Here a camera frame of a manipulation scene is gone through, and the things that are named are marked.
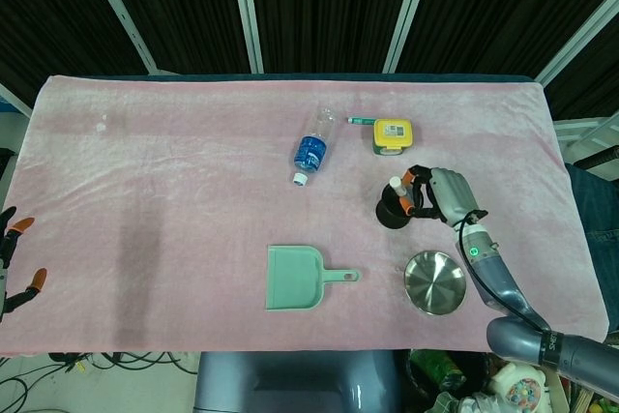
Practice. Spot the right black grey robot hand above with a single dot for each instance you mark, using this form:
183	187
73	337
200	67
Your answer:
452	193

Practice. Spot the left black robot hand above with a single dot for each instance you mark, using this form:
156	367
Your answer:
7	248

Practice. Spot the clear test tube white cap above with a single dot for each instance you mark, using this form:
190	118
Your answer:
396	185

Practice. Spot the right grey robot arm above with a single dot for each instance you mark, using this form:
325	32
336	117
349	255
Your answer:
493	277

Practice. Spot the black mesh pen holder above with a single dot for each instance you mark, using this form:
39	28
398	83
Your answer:
392	217

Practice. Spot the green tub yellow lid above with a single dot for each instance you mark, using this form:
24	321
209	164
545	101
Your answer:
392	131

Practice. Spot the stainless steel round dish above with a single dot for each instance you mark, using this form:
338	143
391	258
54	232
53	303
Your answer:
435	282

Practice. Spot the green marker pen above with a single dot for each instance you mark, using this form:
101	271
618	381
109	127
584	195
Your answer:
362	120

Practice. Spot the clear bottle blue label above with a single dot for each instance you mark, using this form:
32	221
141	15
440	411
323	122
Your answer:
312	152

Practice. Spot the blue jeans leg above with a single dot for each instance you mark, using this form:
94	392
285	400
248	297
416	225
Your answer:
597	219

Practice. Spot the pink plush table cloth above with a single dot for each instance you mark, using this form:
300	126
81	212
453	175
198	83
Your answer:
169	190

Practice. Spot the mint green plastic dustpan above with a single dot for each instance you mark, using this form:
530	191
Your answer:
292	280

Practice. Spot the white plastic toy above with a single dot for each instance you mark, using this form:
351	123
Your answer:
520	386

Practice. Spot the black pleated curtain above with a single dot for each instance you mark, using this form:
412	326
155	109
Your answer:
329	2

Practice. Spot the grey robot torso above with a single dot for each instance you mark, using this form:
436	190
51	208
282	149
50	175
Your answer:
290	381

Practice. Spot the white frame pole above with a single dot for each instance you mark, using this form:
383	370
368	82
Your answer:
408	11
246	11
121	11
580	31

